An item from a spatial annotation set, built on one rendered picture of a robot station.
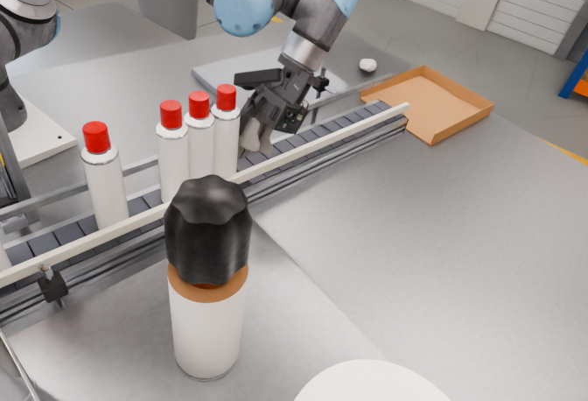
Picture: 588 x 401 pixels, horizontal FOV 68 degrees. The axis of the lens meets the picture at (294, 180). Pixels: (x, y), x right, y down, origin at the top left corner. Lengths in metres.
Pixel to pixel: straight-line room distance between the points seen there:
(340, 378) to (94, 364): 0.33
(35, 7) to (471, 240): 1.01
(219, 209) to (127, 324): 0.33
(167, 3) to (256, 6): 2.59
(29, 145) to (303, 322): 0.68
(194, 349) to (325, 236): 0.39
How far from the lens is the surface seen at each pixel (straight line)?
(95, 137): 0.66
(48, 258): 0.74
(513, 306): 0.92
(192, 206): 0.41
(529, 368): 0.86
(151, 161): 0.79
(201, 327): 0.52
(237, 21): 0.65
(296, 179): 0.94
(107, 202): 0.73
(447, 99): 1.43
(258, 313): 0.69
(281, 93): 0.80
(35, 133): 1.09
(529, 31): 4.75
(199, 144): 0.76
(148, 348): 0.67
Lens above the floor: 1.47
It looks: 42 degrees down
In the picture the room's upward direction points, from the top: 11 degrees clockwise
